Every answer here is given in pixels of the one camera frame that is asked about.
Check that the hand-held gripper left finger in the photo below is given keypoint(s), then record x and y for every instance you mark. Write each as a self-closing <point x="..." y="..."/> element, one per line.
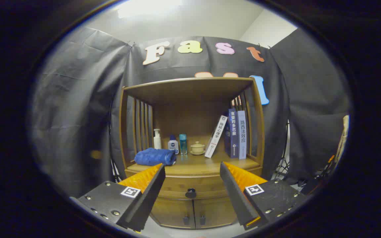
<point x="149" y="201"/>

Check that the wooden drawer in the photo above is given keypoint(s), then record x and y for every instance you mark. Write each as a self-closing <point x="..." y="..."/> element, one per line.
<point x="193" y="183"/>

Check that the wooden cabinet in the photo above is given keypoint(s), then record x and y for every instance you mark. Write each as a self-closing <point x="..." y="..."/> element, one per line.
<point x="190" y="92"/>

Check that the white pump bottle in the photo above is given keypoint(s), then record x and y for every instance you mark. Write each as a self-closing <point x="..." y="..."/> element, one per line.
<point x="157" y="142"/>

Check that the beige hanging cloth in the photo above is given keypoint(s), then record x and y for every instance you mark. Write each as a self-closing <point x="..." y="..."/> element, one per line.
<point x="345" y="132"/>

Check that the white bottle with blue cap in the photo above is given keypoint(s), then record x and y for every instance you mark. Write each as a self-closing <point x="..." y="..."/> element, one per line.
<point x="173" y="145"/>

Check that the beige lidded teacup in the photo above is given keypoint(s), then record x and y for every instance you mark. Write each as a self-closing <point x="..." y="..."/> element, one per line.
<point x="197" y="148"/>

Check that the pale blue book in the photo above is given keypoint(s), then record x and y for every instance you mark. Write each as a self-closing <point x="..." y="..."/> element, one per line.
<point x="242" y="135"/>

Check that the white book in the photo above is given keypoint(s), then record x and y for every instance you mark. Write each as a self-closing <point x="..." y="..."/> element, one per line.
<point x="216" y="135"/>

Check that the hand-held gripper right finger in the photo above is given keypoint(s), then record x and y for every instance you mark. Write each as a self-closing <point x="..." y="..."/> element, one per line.
<point x="235" y="198"/>

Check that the clear blue bottle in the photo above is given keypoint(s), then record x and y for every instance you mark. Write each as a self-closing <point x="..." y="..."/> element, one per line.
<point x="183" y="143"/>

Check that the dark blue book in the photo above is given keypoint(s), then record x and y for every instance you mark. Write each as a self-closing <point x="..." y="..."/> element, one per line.
<point x="233" y="132"/>

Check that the wooden countertop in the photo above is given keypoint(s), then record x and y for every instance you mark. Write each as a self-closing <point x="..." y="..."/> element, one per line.
<point x="197" y="163"/>

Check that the blue rolled towel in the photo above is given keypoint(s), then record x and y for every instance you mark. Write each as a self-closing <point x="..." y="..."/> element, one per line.
<point x="152" y="157"/>

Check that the wooden cabinet door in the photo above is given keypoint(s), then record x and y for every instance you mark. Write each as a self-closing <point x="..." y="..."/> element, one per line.
<point x="174" y="211"/>
<point x="215" y="211"/>

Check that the black tripod stand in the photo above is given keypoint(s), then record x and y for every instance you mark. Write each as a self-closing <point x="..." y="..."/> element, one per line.
<point x="281" y="170"/>

